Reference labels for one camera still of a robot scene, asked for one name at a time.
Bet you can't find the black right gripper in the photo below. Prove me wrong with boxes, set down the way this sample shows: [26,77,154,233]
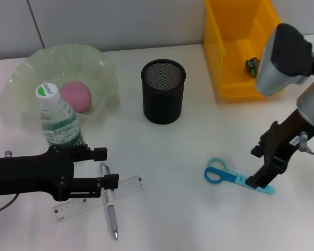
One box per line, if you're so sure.
[245,109,314,190]

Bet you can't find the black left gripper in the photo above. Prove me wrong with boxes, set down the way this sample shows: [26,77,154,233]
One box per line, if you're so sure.
[0,144,108,202]

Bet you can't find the blue scissors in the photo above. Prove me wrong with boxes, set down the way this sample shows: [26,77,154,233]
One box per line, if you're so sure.
[204,157,276,196]

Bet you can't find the transparent plastic ruler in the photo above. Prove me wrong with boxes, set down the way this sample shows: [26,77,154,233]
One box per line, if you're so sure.
[51,174,146,224]

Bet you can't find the clear green-label water bottle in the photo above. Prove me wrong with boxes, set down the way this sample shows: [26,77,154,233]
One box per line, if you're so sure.
[35,82,86,150]

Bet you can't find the pink peach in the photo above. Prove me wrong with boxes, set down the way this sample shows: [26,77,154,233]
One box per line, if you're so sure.
[59,81,92,113]

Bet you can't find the dark green plastic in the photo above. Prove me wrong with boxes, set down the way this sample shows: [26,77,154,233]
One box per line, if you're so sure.
[244,57,260,78]

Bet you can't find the silver ballpoint pen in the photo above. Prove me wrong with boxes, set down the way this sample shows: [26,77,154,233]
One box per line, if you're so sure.
[99,161,119,241]

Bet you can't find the black mesh pen holder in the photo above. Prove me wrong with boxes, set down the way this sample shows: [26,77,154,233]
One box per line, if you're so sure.
[140,59,187,126]

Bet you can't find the pale green glass fruit plate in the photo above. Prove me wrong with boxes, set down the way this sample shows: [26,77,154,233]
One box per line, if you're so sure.
[9,43,121,124]

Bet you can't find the yellow plastic bin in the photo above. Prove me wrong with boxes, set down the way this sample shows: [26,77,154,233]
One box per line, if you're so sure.
[204,0,288,99]

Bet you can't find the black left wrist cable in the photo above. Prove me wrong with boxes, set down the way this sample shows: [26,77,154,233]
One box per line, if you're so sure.
[0,192,19,215]

